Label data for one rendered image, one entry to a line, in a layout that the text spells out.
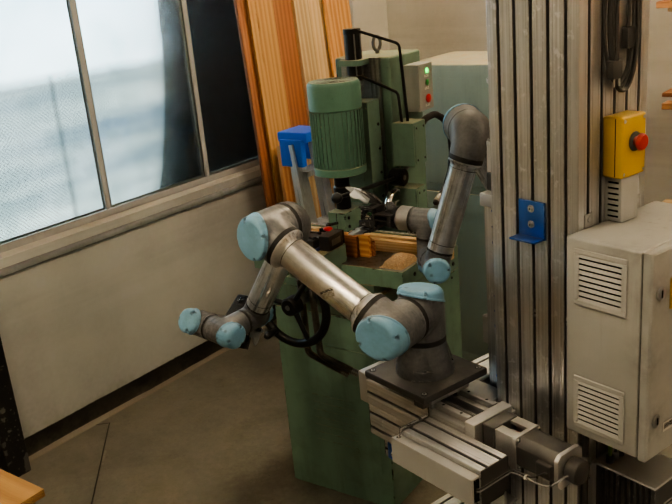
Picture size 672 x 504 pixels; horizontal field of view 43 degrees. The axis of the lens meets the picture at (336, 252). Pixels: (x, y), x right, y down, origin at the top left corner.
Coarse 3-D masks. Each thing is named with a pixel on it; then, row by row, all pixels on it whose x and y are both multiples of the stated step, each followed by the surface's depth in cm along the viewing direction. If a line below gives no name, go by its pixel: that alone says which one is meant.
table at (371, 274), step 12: (384, 252) 283; (348, 264) 274; (360, 264) 273; (372, 264) 272; (288, 276) 277; (360, 276) 272; (372, 276) 270; (384, 276) 267; (396, 276) 264; (408, 276) 266; (420, 276) 273; (396, 288) 266
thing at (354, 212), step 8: (336, 208) 290; (352, 208) 288; (360, 208) 290; (328, 216) 287; (336, 216) 285; (344, 216) 283; (352, 216) 287; (360, 216) 291; (344, 224) 284; (352, 224) 287
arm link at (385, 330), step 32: (256, 224) 210; (288, 224) 213; (256, 256) 212; (288, 256) 210; (320, 256) 209; (320, 288) 206; (352, 288) 203; (352, 320) 201; (384, 320) 195; (416, 320) 200; (384, 352) 197
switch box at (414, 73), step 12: (408, 72) 289; (420, 72) 287; (408, 84) 290; (420, 84) 288; (432, 84) 296; (408, 96) 292; (420, 96) 290; (432, 96) 296; (408, 108) 293; (420, 108) 291
